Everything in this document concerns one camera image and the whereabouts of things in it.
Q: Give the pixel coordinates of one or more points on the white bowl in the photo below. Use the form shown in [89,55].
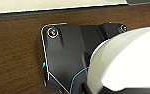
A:
[124,60]

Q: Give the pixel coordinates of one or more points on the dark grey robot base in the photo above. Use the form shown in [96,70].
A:
[67,53]

